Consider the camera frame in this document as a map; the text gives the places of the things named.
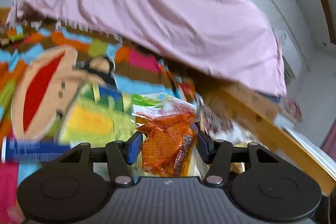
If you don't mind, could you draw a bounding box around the metal tray with drawing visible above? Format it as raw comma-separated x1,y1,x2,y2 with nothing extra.
57,82,136,147

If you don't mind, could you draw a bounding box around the colourful monkey bedspread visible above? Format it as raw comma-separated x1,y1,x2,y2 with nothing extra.
1,25,195,223

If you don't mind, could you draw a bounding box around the orange chicken snack packet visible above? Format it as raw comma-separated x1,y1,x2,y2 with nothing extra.
131,93,198,177

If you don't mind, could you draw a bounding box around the white air conditioner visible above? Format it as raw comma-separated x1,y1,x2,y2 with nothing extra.
273,29,302,79

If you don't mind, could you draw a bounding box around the right wooden bed rail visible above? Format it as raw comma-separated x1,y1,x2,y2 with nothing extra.
198,82,335,195

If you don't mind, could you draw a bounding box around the blue white tube packet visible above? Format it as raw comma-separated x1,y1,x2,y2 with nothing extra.
1,137,71,163

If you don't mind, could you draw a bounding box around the floral satin quilt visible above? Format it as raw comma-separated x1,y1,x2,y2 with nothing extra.
195,94,263,147

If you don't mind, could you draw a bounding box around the pink hanging sheet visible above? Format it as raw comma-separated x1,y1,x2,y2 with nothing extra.
7,0,286,97

